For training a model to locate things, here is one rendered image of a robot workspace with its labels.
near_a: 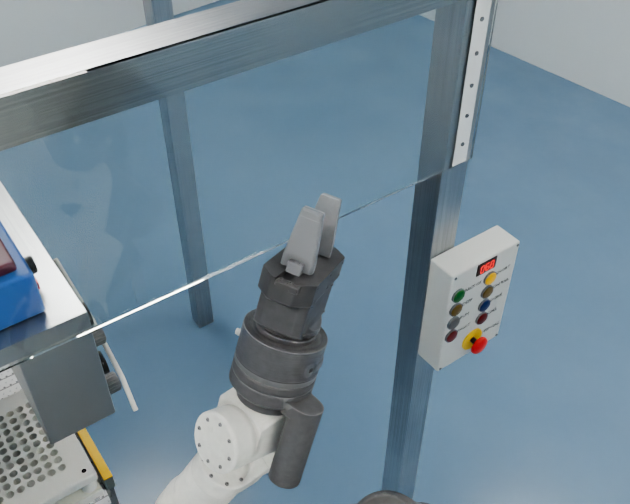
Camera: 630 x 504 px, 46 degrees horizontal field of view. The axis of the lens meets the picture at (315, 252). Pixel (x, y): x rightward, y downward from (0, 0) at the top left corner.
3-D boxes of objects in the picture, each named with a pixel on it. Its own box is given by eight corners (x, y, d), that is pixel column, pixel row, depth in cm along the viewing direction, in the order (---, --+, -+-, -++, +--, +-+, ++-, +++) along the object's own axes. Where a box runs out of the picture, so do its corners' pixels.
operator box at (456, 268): (498, 335, 156) (521, 241, 139) (437, 372, 149) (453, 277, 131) (477, 318, 160) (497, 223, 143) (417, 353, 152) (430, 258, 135)
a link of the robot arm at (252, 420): (277, 331, 83) (254, 414, 87) (203, 353, 75) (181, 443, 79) (353, 387, 77) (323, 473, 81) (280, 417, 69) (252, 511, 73)
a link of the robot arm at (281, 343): (366, 258, 78) (335, 354, 82) (282, 225, 80) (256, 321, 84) (329, 301, 66) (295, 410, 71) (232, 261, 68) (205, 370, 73)
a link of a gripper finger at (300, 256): (331, 214, 68) (313, 274, 70) (299, 202, 69) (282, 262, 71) (325, 219, 67) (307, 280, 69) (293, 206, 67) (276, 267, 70)
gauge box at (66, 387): (117, 412, 117) (91, 325, 104) (51, 445, 113) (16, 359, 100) (64, 327, 131) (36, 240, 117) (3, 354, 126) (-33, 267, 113)
